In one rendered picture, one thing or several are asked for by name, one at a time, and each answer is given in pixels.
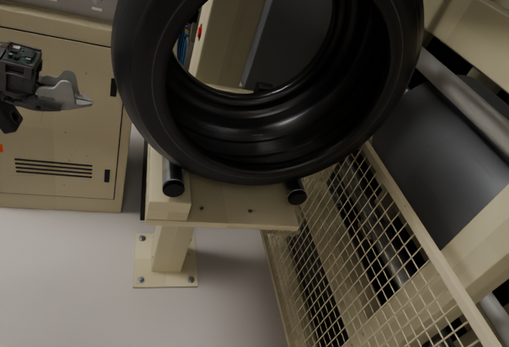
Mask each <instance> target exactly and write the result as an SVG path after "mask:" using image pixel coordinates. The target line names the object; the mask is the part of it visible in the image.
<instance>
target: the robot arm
mask: <svg viewBox="0 0 509 347"><path fill-rule="evenodd" d="M0 43H5V44H2V45H0V46H1V47H0V129H1V131H2V132H3V133H5V134H8V133H14V132H16V131H17V129H18V127H19V126H20V124H21V122H22V120H23V117H22V116H21V114H20V113H19V111H18V110H17V109H16V107H15V106H18V107H22V108H26V109H30V110H33V111H67V110H73V109H78V108H85V107H89V106H92V103H93V100H91V99H90V98H89V97H88V96H86V95H84V94H82V93H81V92H79V90H78V85H77V76H76V74H75V73H74V72H73V71H71V70H64V71H63V72H62V74H61V75H60V76H59V77H53V76H49V75H46V76H43V77H42V76H40V75H39V72H41V70H42V61H43V60H42V50H41V49H39V48H34V47H31V46H28V45H23V44H20V43H17V42H12V41H9V40H8V41H7V42H0ZM6 49H7V51H6ZM35 93H36V94H37V95H36V94H35Z"/></svg>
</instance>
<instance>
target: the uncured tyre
mask: <svg viewBox="0 0 509 347"><path fill-rule="evenodd" d="M207 1H208V0H118V1H117V7H116V11H115V14H114V20H113V25H112V31H111V63H112V68H113V73H114V79H115V83H116V85H117V90H118V92H119V94H120V97H121V100H122V102H123V105H124V107H125V109H126V112H127V113H128V115H129V117H130V120H131V121H132V122H133V124H134V126H135V127H136V129H137V130H138V131H139V133H140V134H141V135H142V137H143V138H144V139H145V140H146V142H147V143H148V144H149V145H150V146H151V147H152V148H153V149H154V150H156V151H157V152H158V153H159V154H160V155H162V156H163V157H165V158H166V159H167V160H168V161H170V162H172V163H173V164H175V165H176V166H178V167H181V168H182V169H184V170H187V171H188V172H190V173H193V174H196V175H198V176H200V177H204V178H208V179H210V180H216V181H220V182H224V183H232V184H238V185H246V186H263V185H272V184H277V183H286V182H289V181H293V180H298V179H301V178H304V177H308V176H310V175H312V174H315V173H317V172H320V171H322V170H324V169H326V168H328V167H330V166H332V165H334V164H336V163H337V162H339V161H341V160H342V159H344V158H346V157H347V156H349V155H350V154H351V153H352V152H354V151H355V150H357V149H358V148H359V147H361V146H362V145H363V144H364V143H365V142H366V141H367V140H368V139H369V138H370V137H371V136H372V135H373V134H374V133H375V132H376V131H377V130H378V129H379V128H380V127H381V126H382V125H383V124H384V122H385V121H386V120H387V118H388V117H389V115H390V114H391V113H392V112H393V110H394V108H395V106H396V105H397V104H398V102H399V101H400V99H401V97H402V96H403V94H404V92H405V90H406V88H407V87H408V84H409V82H410V81H411V77H412V76H413V74H414V71H415V68H416V66H417V62H418V58H419V56H420V50H421V46H422V42H423V31H424V7H423V0H333V8H332V16H331V20H330V24H329V29H328V31H327V34H326V37H325V39H324V41H323V44H322V46H321V47H320V49H319V51H318V52H317V53H316V55H315V56H314V58H313V59H312V60H311V62H310V63H309V64H308V65H307V66H306V67H305V68H304V69H303V70H302V71H301V72H300V73H298V74H297V75H296V76H294V77H293V78H292V79H290V80H288V81H287V82H285V83H283V84H281V85H279V86H277V87H274V88H272V89H268V90H265V91H262V92H255V93H231V92H224V91H221V90H219V89H215V88H213V87H210V86H208V85H206V84H204V83H203V82H201V81H200V80H198V79H196V78H195V77H194V76H193V75H191V73H190V72H188V71H187V69H185V68H184V66H182V64H181V63H180V61H179V60H178V58H177V57H176V55H175V54H174V52H173V47H174V46H175V43H176V41H177V39H178V37H179V35H180V34H181V32H182V31H183V28H184V27H185V25H186V24H187V23H188V22H189V20H190V19H191V18H192V16H193V15H194V14H195V13H196V12H197V10H198V9H199V8H200V7H201V6H202V5H203V4H205V3H206V2H207Z"/></svg>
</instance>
